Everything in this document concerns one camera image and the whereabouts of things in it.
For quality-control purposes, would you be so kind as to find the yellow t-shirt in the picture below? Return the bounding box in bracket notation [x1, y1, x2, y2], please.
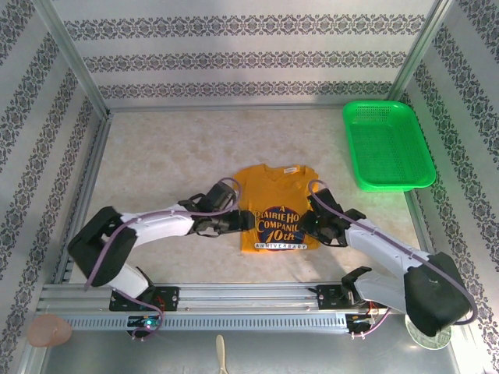
[232, 164, 321, 254]

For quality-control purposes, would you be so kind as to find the green plastic mesh basket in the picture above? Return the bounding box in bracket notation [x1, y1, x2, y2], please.
[342, 100, 437, 192]

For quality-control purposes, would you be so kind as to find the small circuit board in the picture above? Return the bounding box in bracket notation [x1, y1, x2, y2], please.
[349, 311, 377, 332]
[127, 316, 163, 330]

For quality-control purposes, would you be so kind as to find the cream wooden spoon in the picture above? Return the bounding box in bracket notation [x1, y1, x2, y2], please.
[215, 333, 228, 374]

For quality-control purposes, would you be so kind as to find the green patterned round plate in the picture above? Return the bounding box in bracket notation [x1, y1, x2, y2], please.
[404, 314, 452, 351]

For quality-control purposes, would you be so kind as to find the translucent pink cup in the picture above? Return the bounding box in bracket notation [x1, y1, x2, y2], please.
[27, 314, 74, 348]

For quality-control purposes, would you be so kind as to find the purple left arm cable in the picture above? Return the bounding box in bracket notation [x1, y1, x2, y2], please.
[84, 177, 242, 291]

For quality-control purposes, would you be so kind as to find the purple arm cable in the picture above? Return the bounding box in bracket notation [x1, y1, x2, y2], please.
[84, 177, 242, 291]
[307, 178, 479, 326]

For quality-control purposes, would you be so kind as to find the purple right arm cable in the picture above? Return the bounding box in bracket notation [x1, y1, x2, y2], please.
[307, 178, 479, 326]

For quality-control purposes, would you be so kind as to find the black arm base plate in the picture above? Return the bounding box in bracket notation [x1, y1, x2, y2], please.
[108, 286, 180, 312]
[315, 284, 389, 311]

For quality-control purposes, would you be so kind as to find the long aluminium mounting rail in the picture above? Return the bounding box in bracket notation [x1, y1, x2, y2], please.
[37, 280, 458, 313]

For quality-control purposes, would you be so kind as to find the aluminium frame bar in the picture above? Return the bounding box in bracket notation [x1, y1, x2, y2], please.
[107, 103, 393, 114]

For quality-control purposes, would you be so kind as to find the slotted grey cable duct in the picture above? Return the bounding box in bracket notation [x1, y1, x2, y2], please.
[72, 313, 348, 332]

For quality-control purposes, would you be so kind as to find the short purple base cable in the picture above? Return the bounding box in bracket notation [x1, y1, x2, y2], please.
[349, 309, 391, 340]
[124, 290, 167, 340]

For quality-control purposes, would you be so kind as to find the aluminium frame post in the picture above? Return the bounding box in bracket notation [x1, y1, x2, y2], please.
[30, 0, 114, 116]
[385, 0, 457, 104]

